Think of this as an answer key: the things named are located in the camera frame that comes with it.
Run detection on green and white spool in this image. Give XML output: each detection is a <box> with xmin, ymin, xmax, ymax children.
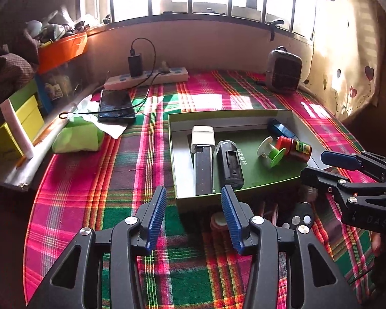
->
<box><xmin>257</xmin><ymin>136</ymin><xmax>287</xmax><ymax>169</ymax></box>

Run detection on silver lighter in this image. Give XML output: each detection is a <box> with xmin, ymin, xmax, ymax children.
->
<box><xmin>193</xmin><ymin>145</ymin><xmax>214</xmax><ymax>197</ymax></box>

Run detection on white side ledge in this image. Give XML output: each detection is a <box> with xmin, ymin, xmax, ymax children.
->
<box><xmin>0</xmin><ymin>84</ymin><xmax>100</xmax><ymax>192</ymax></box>

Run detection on white coiled cable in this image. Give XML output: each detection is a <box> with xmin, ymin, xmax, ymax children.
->
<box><xmin>259</xmin><ymin>201</ymin><xmax>280</xmax><ymax>224</ymax></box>

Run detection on white tube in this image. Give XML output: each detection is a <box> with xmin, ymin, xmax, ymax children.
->
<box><xmin>0</xmin><ymin>100</ymin><xmax>35</xmax><ymax>159</ymax></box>

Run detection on pink green plaid blanket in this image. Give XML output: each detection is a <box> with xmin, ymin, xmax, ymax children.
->
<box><xmin>24</xmin><ymin>69</ymin><xmax>378</xmax><ymax>309</ymax></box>

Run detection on heart print curtain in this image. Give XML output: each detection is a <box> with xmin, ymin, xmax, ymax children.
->
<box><xmin>309</xmin><ymin>0</ymin><xmax>386</xmax><ymax>118</ymax></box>

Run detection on green cloth bundle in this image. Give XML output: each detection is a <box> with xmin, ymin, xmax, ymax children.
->
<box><xmin>51</xmin><ymin>117</ymin><xmax>105</xmax><ymax>153</ymax></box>

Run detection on pile of clutter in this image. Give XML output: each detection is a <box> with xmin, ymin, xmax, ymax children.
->
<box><xmin>24</xmin><ymin>5</ymin><xmax>111</xmax><ymax>44</ymax></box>

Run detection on black key fob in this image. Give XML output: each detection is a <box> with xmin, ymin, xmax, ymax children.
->
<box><xmin>281</xmin><ymin>201</ymin><xmax>315</xmax><ymax>230</ymax></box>

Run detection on black smartphone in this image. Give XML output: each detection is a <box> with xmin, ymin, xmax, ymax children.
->
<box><xmin>98</xmin><ymin>89</ymin><xmax>136</xmax><ymax>123</ymax></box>

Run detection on white tissue paper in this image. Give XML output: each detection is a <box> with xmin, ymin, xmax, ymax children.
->
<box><xmin>71</xmin><ymin>95</ymin><xmax>128</xmax><ymax>140</ymax></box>

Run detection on black charging cable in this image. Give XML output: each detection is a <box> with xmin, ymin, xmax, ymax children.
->
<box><xmin>58</xmin><ymin>38</ymin><xmax>163</xmax><ymax>120</ymax></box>

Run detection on window grille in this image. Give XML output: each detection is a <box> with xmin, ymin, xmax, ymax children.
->
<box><xmin>77</xmin><ymin>0</ymin><xmax>319</xmax><ymax>39</ymax></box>

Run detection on small beige object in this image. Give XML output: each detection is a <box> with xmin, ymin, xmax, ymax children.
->
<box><xmin>297</xmin><ymin>186</ymin><xmax>319</xmax><ymax>204</ymax></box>

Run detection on red-capped small bottle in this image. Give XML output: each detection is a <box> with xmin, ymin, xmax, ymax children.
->
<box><xmin>275</xmin><ymin>135</ymin><xmax>312</xmax><ymax>163</ymax></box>

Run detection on black battery charger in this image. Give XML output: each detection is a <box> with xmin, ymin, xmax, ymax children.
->
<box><xmin>216</xmin><ymin>140</ymin><xmax>245</xmax><ymax>190</ymax></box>

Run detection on white charger plug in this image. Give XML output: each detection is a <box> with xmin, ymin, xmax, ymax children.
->
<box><xmin>190</xmin><ymin>125</ymin><xmax>216</xmax><ymax>154</ymax></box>

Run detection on black strap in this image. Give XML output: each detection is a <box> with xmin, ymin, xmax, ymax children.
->
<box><xmin>266</xmin><ymin>20</ymin><xmax>285</xmax><ymax>42</ymax></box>

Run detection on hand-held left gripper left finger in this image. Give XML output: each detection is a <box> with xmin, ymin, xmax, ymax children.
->
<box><xmin>27</xmin><ymin>186</ymin><xmax>168</xmax><ymax>309</ymax></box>

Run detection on black power adapter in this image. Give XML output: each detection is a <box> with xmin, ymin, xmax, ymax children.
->
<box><xmin>128</xmin><ymin>50</ymin><xmax>143</xmax><ymax>78</ymax></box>

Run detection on person's right hand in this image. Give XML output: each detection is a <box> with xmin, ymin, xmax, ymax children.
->
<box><xmin>371</xmin><ymin>233</ymin><xmax>384</xmax><ymax>257</ymax></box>

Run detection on orange plastic bin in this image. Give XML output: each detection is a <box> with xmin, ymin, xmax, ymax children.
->
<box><xmin>38</xmin><ymin>32</ymin><xmax>88</xmax><ymax>73</ymax></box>

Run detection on green cardboard box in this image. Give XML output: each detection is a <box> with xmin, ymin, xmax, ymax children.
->
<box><xmin>168</xmin><ymin>109</ymin><xmax>333</xmax><ymax>214</ymax></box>

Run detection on white power strip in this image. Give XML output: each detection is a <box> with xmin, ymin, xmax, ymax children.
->
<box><xmin>103</xmin><ymin>67</ymin><xmax>190</xmax><ymax>90</ymax></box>

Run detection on blue printed box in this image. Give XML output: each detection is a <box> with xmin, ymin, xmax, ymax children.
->
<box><xmin>35</xmin><ymin>71</ymin><xmax>74</xmax><ymax>110</ymax></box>

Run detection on small blue box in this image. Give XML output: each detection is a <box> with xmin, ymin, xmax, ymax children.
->
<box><xmin>267</xmin><ymin>119</ymin><xmax>293</xmax><ymax>140</ymax></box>

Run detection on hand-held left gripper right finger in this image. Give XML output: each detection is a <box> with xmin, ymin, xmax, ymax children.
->
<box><xmin>221</xmin><ymin>185</ymin><xmax>361</xmax><ymax>309</ymax></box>

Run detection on yellow box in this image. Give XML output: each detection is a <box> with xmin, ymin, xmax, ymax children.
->
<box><xmin>0</xmin><ymin>96</ymin><xmax>45</xmax><ymax>165</ymax></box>

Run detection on brown cloth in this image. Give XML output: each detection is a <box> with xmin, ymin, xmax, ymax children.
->
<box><xmin>0</xmin><ymin>53</ymin><xmax>36</xmax><ymax>110</ymax></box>

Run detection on pink tape roll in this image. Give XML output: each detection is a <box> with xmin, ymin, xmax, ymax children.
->
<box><xmin>210</xmin><ymin>211</ymin><xmax>229</xmax><ymax>232</ymax></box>

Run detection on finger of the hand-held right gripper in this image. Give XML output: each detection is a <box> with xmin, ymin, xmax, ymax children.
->
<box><xmin>321</xmin><ymin>150</ymin><xmax>386</xmax><ymax>184</ymax></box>
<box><xmin>300</xmin><ymin>166</ymin><xmax>386</xmax><ymax>205</ymax></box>

